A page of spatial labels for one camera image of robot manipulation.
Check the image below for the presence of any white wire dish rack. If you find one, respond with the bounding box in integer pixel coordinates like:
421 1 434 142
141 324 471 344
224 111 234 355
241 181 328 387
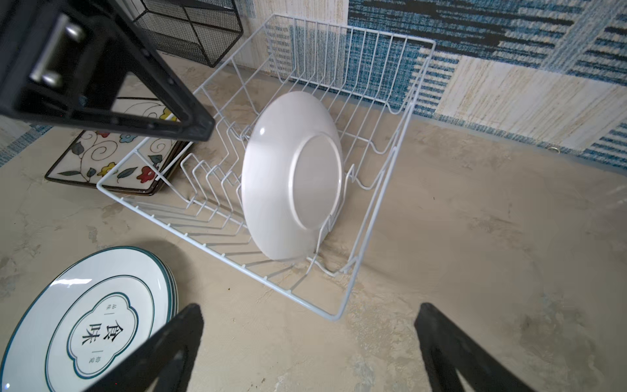
97 14 437 320

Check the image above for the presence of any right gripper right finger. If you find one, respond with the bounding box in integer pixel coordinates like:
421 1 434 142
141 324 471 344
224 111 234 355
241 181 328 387
414 302 531 391

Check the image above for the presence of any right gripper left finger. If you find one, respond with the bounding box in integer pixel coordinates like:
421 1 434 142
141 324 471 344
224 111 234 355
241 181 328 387
88 303 204 391

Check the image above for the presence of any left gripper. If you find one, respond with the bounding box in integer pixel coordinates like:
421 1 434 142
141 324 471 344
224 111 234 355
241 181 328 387
1 1 216 141

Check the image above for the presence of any white round plate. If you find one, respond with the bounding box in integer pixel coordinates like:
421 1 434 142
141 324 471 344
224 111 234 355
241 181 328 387
158 259 180 320
1 246 171 391
241 91 344 261

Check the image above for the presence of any black wire shelf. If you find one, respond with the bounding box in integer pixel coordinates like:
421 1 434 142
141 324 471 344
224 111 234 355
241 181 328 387
128 0 243 67

